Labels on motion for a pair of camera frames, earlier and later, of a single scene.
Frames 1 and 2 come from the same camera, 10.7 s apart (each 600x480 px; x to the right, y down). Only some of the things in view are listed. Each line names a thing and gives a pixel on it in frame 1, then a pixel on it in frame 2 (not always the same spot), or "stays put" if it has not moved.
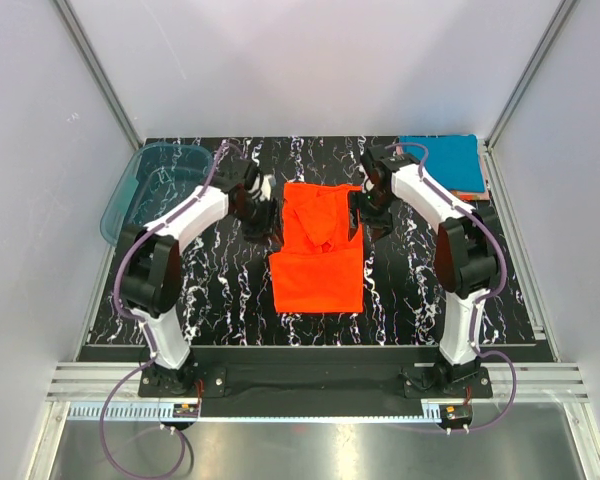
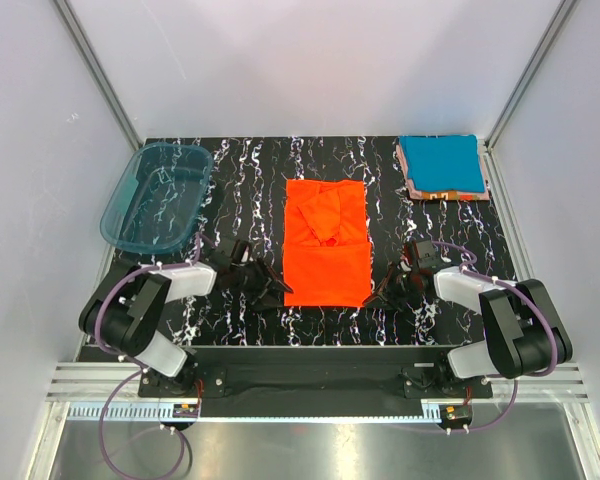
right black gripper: x=381 y=225 -> x=378 y=301
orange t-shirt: x=320 y=268 stays put
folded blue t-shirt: x=453 y=159 stays put
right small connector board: x=456 y=413 stays put
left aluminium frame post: x=89 y=56 stays put
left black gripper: x=269 y=229 -> x=264 y=276
